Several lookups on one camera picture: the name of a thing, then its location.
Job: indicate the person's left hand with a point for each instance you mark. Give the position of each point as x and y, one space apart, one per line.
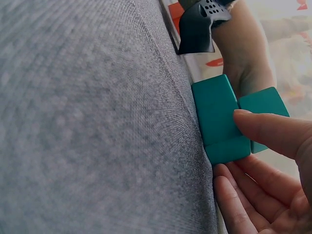
251 58

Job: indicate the person's right hand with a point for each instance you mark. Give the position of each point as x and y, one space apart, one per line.
287 195

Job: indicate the teal rectangular block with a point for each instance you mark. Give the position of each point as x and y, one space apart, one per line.
229 152
263 102
214 109

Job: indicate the black wrist band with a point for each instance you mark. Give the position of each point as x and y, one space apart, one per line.
197 29

